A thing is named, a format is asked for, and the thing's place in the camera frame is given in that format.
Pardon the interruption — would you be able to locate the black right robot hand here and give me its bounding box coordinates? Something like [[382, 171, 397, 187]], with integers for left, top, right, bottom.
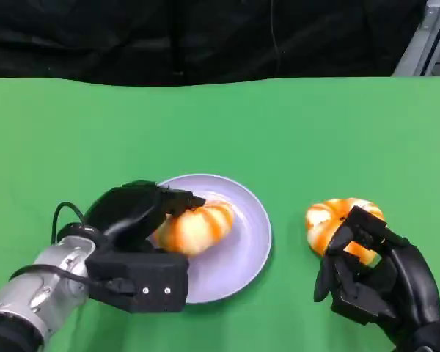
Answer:
[[313, 205, 440, 345]]

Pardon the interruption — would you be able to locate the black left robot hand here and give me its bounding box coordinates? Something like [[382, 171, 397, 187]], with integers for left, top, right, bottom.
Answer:
[[84, 179, 207, 254]]

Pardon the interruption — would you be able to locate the orange and white bread roll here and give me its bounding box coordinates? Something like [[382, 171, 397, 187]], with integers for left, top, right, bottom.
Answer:
[[153, 200, 235, 257], [304, 197, 386, 267]]

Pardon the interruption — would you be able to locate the lilac plate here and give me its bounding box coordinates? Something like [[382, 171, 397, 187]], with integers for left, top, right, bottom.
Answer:
[[147, 173, 273, 305]]

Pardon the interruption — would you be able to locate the green table cloth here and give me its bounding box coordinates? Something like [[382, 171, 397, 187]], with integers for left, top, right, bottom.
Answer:
[[0, 76, 440, 352]]

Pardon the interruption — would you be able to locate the black backdrop curtain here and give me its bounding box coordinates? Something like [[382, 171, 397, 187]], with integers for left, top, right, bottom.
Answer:
[[0, 0, 430, 87]]

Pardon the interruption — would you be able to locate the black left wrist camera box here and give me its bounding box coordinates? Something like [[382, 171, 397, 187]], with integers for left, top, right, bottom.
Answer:
[[84, 249, 190, 315]]

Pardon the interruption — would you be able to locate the black looping arm cable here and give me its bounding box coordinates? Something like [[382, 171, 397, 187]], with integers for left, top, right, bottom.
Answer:
[[51, 201, 87, 246]]

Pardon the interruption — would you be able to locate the black camera cable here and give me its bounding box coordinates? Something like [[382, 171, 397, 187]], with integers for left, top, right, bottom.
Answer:
[[8, 263, 136, 296]]

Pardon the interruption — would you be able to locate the thin hanging black cable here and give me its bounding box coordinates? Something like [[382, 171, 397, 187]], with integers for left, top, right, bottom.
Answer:
[[268, 0, 282, 70]]

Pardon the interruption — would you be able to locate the grey metal frame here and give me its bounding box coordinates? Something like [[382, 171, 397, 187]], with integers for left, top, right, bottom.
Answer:
[[391, 0, 440, 78]]

